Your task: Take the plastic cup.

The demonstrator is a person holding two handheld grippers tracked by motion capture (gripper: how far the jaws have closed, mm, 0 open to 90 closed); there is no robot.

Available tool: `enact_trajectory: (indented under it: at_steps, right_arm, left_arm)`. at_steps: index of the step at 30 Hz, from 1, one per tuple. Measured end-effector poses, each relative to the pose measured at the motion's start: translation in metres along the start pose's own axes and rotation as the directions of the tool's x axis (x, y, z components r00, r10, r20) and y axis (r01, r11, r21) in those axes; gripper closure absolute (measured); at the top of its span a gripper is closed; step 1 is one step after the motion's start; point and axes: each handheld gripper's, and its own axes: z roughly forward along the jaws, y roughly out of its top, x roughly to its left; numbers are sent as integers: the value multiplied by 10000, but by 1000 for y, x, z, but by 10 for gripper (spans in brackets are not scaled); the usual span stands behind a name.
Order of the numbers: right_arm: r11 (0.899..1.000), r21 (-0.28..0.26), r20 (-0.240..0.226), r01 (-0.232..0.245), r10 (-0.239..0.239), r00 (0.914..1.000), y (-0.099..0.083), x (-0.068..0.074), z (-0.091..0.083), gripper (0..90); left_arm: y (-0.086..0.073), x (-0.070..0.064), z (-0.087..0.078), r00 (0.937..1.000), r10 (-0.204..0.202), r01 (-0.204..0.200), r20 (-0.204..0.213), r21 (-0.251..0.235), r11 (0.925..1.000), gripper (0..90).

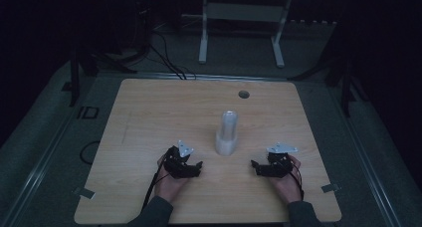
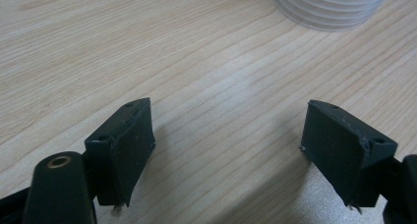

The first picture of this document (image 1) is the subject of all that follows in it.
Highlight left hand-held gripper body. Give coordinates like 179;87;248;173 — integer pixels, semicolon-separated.
162;139;197;180

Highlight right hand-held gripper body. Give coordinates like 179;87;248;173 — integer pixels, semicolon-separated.
262;141;299;179

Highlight translucent white plastic cup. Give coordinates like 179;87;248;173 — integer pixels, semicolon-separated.
214;129;239;156

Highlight person's right hand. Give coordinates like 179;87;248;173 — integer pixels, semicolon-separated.
268;154;305;205

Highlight person's left hand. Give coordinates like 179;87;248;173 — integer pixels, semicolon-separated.
153;154;191;205

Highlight grey tape piece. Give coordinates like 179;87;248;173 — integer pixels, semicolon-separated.
73;186;97;200
320;183;341;194

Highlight white power strip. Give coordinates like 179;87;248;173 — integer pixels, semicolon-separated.
289;19;338;26

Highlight dark equipment rack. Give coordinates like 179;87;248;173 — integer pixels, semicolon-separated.
131;0;154;56

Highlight white metal stand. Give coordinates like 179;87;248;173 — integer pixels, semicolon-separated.
197;0;296;69

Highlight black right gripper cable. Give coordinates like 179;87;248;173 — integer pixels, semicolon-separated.
288;159;306;202

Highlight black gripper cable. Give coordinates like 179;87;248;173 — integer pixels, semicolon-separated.
288;159;306;202
141;160;167;212

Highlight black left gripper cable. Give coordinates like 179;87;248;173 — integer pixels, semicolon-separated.
141;160;167;212

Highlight black cable loop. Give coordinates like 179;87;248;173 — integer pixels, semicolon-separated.
79;139;102;165

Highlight black floor cables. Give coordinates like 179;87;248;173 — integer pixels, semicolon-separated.
148;30;197;81

